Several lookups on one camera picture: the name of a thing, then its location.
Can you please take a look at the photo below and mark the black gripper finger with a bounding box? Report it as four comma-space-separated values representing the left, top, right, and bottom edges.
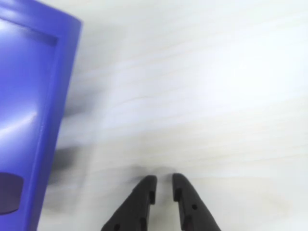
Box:
171, 173, 222, 231
100, 175, 158, 231

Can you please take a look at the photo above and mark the blue plastic box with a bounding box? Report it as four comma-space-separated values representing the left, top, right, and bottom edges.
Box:
0, 0, 83, 231

